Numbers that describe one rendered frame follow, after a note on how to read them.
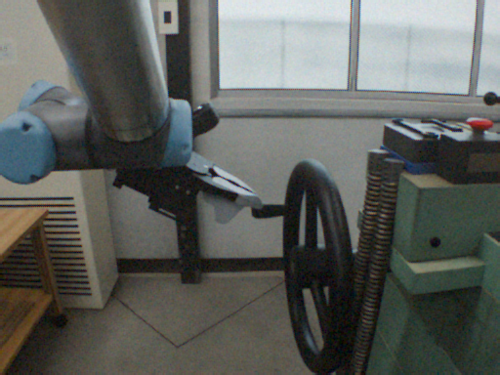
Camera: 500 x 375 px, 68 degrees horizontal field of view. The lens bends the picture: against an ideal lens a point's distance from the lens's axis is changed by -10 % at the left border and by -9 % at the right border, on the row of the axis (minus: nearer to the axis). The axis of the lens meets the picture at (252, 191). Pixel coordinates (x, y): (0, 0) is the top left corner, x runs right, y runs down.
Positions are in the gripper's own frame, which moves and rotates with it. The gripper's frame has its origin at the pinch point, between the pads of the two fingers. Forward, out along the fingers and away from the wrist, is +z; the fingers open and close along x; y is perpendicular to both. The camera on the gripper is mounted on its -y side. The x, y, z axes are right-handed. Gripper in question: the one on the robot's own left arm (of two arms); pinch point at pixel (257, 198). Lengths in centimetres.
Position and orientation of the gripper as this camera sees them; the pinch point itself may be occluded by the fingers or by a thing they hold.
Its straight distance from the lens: 60.1
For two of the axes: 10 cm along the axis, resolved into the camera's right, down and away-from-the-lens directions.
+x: 0.9, 4.0, -9.1
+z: 8.6, 4.3, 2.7
